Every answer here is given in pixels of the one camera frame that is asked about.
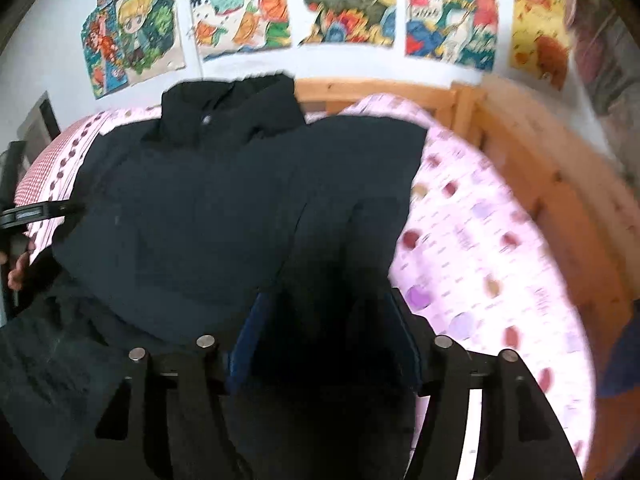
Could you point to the colourful comic wall poster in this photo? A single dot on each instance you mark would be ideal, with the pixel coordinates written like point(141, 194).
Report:
point(450, 15)

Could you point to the dark turtle wall poster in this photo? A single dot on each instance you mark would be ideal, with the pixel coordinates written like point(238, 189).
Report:
point(340, 0)

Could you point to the wooden bed frame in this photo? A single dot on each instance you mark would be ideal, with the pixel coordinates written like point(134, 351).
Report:
point(550, 170)

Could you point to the blue cloth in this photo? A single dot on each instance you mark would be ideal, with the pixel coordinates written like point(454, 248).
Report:
point(622, 355)

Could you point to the yellow orange-figure wall poster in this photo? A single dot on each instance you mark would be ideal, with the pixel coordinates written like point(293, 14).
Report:
point(540, 35)

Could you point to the black jacket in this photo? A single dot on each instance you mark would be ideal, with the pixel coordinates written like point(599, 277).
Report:
point(200, 210)

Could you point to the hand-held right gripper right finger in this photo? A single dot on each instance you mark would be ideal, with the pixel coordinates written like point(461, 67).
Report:
point(407, 350)

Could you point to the green tree cartoon wall poster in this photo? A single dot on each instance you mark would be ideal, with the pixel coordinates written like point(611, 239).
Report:
point(145, 30)

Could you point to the dark framed picture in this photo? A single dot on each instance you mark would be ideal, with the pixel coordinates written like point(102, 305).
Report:
point(42, 122)

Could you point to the red checkered apple-border quilt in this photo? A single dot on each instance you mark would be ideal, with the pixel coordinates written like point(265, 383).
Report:
point(45, 160)

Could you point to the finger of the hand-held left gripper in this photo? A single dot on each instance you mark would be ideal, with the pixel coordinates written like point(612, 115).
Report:
point(35, 214)

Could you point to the blue orange-figure wall poster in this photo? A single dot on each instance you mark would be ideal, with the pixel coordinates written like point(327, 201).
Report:
point(102, 55)

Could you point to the person's left hand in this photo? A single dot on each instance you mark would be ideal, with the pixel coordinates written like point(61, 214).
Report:
point(20, 272)

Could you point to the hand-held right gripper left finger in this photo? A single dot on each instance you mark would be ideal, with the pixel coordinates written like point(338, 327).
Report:
point(245, 350)

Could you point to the orange fruit wall poster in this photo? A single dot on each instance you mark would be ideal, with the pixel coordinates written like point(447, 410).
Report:
point(235, 15)

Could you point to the pink fruit-print bed sheet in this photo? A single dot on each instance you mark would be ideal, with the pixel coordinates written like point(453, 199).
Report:
point(475, 235)

